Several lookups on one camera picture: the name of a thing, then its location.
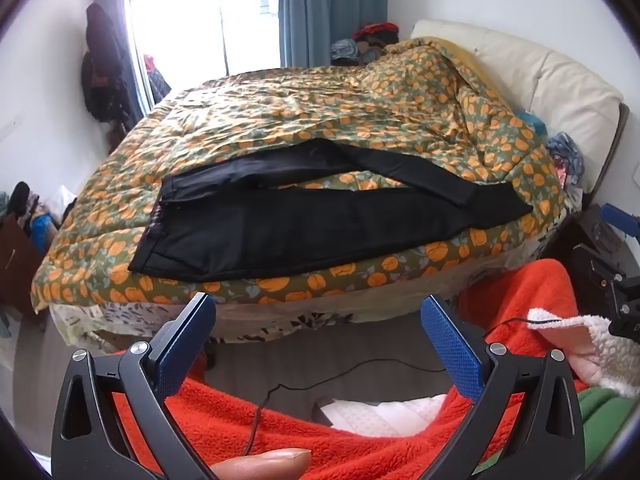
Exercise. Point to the person's left hand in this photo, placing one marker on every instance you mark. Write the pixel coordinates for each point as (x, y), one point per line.
(262, 465)

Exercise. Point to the dark hanging clothes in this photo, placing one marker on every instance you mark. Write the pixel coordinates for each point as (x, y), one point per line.
(102, 70)

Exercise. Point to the window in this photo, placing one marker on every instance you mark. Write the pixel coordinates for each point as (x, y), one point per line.
(200, 15)

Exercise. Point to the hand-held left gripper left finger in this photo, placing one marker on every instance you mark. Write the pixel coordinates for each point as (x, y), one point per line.
(184, 345)

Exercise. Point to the brown wooden cabinet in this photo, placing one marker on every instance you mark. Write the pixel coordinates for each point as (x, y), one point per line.
(17, 260)

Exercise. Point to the crumpled blue patterned cloth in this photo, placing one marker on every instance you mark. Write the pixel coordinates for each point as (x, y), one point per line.
(567, 157)

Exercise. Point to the orange floral quilt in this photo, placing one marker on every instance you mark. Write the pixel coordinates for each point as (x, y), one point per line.
(280, 110)

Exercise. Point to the pile of clothes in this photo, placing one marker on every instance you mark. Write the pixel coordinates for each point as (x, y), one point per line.
(367, 42)

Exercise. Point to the heap of clothes and bags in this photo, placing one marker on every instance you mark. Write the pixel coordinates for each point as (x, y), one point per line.
(35, 210)

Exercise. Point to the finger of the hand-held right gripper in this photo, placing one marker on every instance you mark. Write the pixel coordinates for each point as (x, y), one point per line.
(622, 220)

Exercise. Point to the orange fleece garment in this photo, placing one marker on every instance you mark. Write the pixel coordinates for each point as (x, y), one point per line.
(350, 450)

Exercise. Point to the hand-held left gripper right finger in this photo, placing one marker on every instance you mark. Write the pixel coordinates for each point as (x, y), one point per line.
(452, 347)

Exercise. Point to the blue curtain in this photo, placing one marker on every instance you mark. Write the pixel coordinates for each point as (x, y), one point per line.
(330, 5)

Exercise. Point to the black pants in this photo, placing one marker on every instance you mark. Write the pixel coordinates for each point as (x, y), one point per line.
(280, 230)

